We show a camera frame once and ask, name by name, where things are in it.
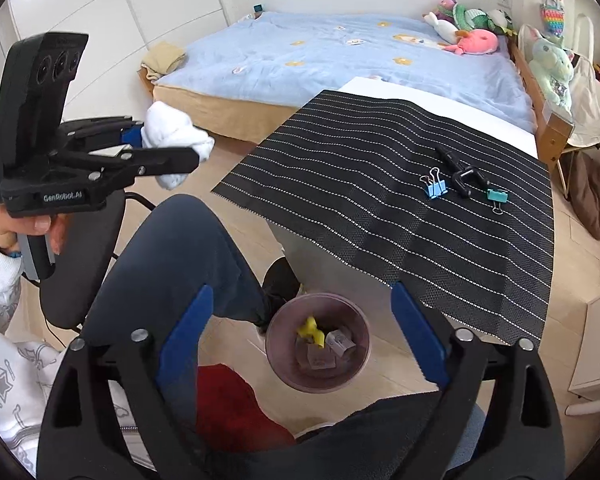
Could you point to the beige bed base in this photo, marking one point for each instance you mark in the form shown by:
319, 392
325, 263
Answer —
220, 115

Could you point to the teal unicorn plush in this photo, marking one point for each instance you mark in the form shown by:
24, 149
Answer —
550, 70

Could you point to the wooden bed frame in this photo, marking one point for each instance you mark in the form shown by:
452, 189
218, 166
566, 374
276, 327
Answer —
555, 135

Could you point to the pink waste bin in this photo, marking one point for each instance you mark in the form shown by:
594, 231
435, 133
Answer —
285, 355

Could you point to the blue binder clip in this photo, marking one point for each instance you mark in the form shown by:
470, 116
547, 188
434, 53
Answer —
435, 191

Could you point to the white green plush toy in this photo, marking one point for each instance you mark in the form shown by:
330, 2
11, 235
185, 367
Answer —
500, 19

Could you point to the black clamp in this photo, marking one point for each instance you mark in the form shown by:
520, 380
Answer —
447, 157

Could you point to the blue bed blanket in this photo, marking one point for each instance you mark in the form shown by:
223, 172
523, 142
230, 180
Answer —
330, 60

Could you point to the white sock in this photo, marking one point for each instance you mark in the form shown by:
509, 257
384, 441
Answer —
175, 130

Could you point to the black striped mat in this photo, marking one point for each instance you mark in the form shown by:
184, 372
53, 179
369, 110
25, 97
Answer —
380, 210

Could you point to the person's torso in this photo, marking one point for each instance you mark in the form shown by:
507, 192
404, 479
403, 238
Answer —
10, 390

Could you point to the yellow wrapper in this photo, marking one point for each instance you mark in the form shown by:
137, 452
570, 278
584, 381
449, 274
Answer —
310, 332

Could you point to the purple plush toy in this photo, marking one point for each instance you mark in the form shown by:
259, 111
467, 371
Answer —
445, 7

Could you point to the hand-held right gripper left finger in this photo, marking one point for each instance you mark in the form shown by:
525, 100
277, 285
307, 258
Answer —
185, 345

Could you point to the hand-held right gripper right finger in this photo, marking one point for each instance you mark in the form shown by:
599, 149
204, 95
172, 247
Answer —
420, 340

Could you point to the white table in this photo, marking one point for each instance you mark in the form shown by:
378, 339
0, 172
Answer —
455, 110

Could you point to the person's right leg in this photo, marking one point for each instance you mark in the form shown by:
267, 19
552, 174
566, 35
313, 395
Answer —
380, 440

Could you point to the white canvas folding chair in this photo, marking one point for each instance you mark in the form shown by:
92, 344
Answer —
590, 110

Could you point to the brown bean bag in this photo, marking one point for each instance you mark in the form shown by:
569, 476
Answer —
597, 195

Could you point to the white cardboard box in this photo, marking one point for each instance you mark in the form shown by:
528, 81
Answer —
317, 360

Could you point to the red cloth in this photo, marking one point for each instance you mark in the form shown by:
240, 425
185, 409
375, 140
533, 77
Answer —
230, 410

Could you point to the white arched metal frame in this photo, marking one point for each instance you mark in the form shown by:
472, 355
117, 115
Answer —
591, 35

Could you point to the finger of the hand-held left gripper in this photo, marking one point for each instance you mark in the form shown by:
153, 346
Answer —
130, 136
170, 159

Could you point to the teal binder clip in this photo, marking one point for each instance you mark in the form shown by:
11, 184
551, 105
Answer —
497, 195

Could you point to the beige folded cloth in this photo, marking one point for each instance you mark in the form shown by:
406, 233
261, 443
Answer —
162, 57

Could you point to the person's left hand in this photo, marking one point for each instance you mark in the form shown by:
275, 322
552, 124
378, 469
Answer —
2, 230

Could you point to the pink whale plush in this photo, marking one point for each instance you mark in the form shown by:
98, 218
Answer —
475, 42

